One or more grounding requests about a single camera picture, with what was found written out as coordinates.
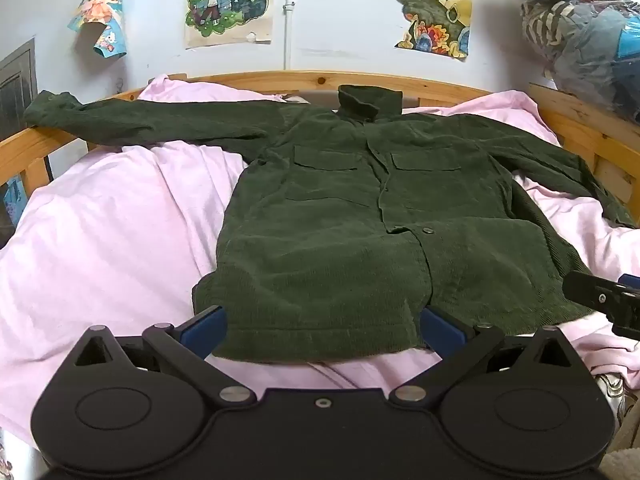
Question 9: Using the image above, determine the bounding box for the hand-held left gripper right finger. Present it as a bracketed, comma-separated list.
[389, 305, 575, 407]

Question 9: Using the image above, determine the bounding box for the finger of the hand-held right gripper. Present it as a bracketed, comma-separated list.
[562, 270, 640, 342]

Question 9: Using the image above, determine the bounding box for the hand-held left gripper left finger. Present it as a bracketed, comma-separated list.
[74, 305, 257, 407]

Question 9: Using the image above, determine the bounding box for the green corduroy jacket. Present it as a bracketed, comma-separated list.
[22, 84, 638, 365]

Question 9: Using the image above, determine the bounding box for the plastic bag of clothes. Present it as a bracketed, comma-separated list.
[492, 0, 640, 126]

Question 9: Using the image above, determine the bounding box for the patterned blanket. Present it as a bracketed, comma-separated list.
[592, 372, 628, 436]

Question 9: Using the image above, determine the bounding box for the pink bed sheet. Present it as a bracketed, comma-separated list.
[0, 74, 640, 461]

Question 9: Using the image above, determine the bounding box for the small blue poster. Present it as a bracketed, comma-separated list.
[1, 175, 27, 227]

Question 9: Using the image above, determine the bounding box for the brown wooden door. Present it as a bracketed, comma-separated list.
[0, 37, 38, 141]

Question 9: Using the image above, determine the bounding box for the cartoon landscape poster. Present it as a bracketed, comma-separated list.
[389, 0, 473, 61]

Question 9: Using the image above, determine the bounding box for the blond cartoon character poster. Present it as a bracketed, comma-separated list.
[185, 0, 276, 50]

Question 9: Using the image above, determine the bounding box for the curled cartoon girl poster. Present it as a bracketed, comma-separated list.
[67, 0, 128, 60]

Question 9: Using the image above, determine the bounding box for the wooden bed frame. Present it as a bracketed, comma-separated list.
[0, 71, 640, 221]

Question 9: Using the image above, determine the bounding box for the white wall pipe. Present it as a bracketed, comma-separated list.
[282, 0, 296, 72]

